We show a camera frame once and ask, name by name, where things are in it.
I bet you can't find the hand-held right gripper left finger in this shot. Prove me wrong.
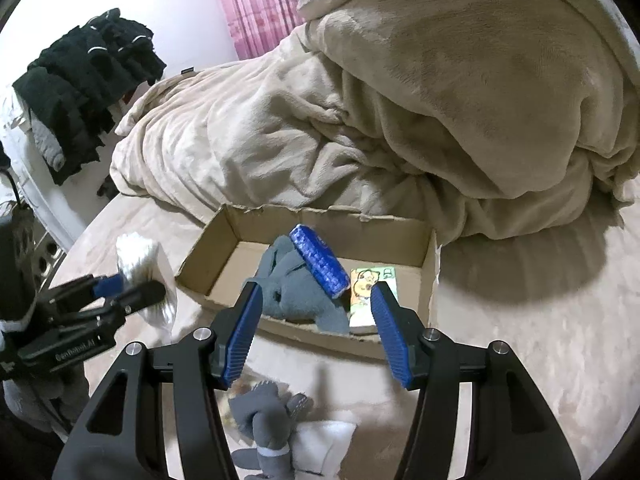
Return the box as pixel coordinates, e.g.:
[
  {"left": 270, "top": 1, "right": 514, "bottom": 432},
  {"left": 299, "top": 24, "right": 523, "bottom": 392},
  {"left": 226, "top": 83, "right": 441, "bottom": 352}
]
[{"left": 52, "top": 281, "right": 264, "bottom": 480}]

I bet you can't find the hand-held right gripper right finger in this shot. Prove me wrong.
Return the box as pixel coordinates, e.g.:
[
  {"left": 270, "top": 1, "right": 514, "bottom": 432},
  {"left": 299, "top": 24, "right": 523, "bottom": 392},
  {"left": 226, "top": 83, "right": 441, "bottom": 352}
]
[{"left": 369, "top": 281, "right": 584, "bottom": 480}]

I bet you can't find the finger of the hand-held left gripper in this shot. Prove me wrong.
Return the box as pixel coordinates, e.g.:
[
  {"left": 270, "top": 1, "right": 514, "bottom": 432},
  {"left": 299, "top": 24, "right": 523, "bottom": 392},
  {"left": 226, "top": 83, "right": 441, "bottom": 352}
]
[
  {"left": 54, "top": 279, "right": 167, "bottom": 334},
  {"left": 39, "top": 273, "right": 125, "bottom": 312}
]

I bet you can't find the white fluffy cloth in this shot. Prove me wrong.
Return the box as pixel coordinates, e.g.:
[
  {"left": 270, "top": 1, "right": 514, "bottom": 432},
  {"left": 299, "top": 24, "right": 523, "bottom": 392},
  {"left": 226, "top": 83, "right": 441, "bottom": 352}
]
[{"left": 115, "top": 232, "right": 179, "bottom": 332}]

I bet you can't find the cardboard box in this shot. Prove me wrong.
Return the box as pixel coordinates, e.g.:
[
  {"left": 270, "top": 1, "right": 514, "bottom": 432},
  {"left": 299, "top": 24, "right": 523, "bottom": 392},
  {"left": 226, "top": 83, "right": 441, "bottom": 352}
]
[{"left": 174, "top": 203, "right": 439, "bottom": 361}]

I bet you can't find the person's left forearm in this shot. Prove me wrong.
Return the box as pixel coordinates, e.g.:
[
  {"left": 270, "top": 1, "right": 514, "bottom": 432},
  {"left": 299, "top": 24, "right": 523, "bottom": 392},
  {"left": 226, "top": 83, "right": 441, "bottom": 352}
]
[{"left": 0, "top": 355, "right": 92, "bottom": 433}]

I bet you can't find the grey plush toy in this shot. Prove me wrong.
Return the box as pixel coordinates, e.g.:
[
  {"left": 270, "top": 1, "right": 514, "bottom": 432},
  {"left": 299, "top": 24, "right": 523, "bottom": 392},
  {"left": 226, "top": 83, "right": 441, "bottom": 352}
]
[
  {"left": 254, "top": 236, "right": 352, "bottom": 336},
  {"left": 227, "top": 379, "right": 314, "bottom": 480}
]

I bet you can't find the cartoon printed tissue pack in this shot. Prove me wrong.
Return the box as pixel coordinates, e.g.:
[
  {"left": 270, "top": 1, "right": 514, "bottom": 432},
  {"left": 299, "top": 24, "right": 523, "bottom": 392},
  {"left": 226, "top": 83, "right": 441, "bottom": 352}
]
[{"left": 348, "top": 267, "right": 399, "bottom": 334}]

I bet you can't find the blue patterned packet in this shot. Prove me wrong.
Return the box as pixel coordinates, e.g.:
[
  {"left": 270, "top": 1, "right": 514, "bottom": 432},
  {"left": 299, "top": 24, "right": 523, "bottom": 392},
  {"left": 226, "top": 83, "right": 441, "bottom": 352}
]
[{"left": 288, "top": 223, "right": 350, "bottom": 296}]

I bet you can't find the white folded cloth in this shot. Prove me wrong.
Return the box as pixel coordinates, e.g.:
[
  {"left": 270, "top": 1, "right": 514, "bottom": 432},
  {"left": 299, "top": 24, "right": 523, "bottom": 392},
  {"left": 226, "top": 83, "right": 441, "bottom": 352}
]
[{"left": 292, "top": 420, "right": 359, "bottom": 480}]

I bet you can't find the grey sock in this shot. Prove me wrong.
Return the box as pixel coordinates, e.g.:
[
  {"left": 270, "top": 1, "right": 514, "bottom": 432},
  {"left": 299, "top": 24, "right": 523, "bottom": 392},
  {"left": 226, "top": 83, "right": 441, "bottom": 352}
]
[{"left": 30, "top": 114, "right": 67, "bottom": 172}]

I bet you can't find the pile of black clothes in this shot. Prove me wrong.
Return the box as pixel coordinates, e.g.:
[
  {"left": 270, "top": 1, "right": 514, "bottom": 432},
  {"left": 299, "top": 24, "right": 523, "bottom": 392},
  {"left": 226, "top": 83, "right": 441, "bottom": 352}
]
[{"left": 12, "top": 8, "right": 168, "bottom": 187}]

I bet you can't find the beige fleece blanket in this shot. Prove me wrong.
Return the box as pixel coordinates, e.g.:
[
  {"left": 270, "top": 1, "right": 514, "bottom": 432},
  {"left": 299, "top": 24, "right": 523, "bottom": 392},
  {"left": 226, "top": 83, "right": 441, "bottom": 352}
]
[{"left": 109, "top": 0, "right": 640, "bottom": 257}]

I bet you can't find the pink curtain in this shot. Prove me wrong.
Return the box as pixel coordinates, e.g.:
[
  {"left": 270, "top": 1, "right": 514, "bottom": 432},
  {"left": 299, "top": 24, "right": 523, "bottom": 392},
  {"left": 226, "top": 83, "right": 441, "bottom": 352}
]
[{"left": 209, "top": 0, "right": 307, "bottom": 61}]

